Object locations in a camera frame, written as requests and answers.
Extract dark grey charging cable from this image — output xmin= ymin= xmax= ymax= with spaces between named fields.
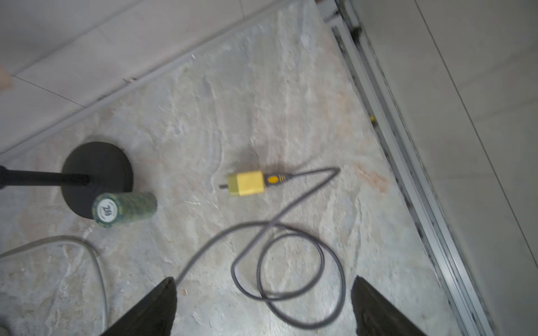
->
xmin=175 ymin=167 xmax=347 ymax=330

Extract light grey power cord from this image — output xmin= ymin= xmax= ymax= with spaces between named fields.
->
xmin=0 ymin=234 xmax=109 ymax=336

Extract beige microphone on stand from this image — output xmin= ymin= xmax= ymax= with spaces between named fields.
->
xmin=1 ymin=141 xmax=134 ymax=218

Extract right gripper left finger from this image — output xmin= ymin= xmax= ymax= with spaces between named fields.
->
xmin=102 ymin=277 xmax=177 ymax=335

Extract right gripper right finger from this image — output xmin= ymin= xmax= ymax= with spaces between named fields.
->
xmin=351 ymin=276 xmax=426 ymax=336

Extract green camouflage tape roll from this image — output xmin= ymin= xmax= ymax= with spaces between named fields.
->
xmin=92 ymin=192 xmax=158 ymax=228

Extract yellow charger plug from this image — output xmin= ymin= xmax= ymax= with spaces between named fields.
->
xmin=219 ymin=171 xmax=266 ymax=197

